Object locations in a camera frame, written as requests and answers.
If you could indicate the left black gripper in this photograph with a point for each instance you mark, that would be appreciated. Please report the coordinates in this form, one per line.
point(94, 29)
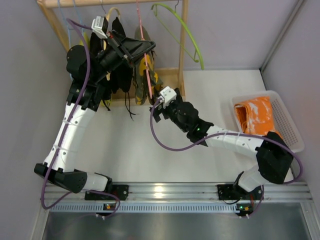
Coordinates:
point(122, 46)

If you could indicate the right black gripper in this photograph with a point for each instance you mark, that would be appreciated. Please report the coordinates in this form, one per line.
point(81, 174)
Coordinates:
point(162, 110)

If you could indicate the pink wire hanger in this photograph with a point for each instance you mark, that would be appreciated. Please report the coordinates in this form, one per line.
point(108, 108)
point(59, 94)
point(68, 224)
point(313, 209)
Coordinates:
point(145, 55)

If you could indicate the camouflage trousers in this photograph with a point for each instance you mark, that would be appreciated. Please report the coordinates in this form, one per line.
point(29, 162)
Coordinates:
point(140, 80)

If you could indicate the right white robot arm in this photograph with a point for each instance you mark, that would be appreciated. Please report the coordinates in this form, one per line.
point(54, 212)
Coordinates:
point(273, 157)

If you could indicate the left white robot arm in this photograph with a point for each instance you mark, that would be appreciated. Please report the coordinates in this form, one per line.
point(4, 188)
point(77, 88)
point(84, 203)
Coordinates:
point(88, 87)

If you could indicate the black trousers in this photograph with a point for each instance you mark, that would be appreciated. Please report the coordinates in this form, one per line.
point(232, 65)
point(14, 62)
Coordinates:
point(121, 77)

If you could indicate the cream wooden hanger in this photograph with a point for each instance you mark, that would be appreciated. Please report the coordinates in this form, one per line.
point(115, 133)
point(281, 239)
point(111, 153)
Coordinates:
point(108, 15)

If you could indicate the green plastic hanger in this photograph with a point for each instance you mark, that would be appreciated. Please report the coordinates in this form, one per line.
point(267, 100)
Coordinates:
point(184, 32)

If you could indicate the wooden clothes rack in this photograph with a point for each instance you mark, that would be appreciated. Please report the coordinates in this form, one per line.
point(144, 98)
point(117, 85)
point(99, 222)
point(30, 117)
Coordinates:
point(171, 76)

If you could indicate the yellow garment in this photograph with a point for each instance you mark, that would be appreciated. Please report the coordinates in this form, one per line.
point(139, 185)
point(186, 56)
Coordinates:
point(86, 40)

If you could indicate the orange white cloth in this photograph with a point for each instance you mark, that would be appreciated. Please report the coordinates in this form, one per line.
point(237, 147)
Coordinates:
point(255, 116)

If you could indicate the white plastic basket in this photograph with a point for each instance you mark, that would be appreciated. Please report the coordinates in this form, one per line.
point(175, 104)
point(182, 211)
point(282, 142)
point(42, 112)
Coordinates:
point(283, 121)

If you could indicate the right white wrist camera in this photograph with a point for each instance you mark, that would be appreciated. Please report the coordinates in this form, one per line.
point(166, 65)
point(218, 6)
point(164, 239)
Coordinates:
point(167, 95)

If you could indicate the aluminium mounting rail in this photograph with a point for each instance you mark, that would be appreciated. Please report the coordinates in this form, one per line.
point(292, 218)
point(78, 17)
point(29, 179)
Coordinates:
point(296, 192)

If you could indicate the grey slotted cable duct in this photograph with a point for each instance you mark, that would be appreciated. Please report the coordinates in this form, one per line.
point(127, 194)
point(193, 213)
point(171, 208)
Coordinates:
point(153, 207)

